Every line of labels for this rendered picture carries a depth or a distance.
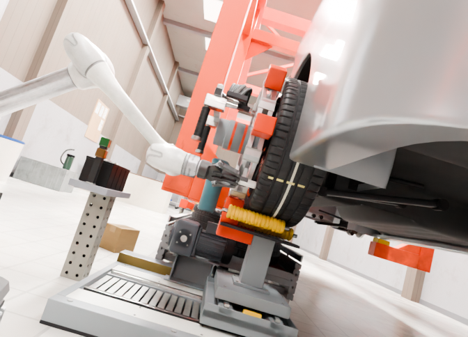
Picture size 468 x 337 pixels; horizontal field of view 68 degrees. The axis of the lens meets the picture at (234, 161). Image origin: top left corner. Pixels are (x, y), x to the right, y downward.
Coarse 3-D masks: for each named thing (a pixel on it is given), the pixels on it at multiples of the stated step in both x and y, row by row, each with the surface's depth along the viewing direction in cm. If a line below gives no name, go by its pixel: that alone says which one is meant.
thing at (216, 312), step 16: (208, 288) 161; (208, 304) 128; (224, 304) 129; (208, 320) 127; (224, 320) 128; (240, 320) 128; (256, 320) 128; (272, 320) 131; (288, 320) 142; (256, 336) 127; (272, 336) 128; (288, 336) 128
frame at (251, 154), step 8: (264, 80) 158; (264, 88) 147; (264, 96) 141; (272, 96) 143; (264, 104) 138; (272, 104) 138; (256, 112) 141; (264, 112) 139; (272, 112) 137; (248, 144) 135; (248, 152) 135; (256, 152) 135; (240, 160) 185; (248, 160) 136; (256, 160) 135; (240, 168) 139; (248, 168) 184; (248, 176) 141; (232, 192) 147; (240, 192) 146
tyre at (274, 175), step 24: (288, 96) 136; (288, 120) 131; (288, 144) 130; (264, 168) 132; (288, 168) 132; (312, 168) 131; (264, 192) 136; (288, 192) 135; (312, 192) 134; (288, 216) 143
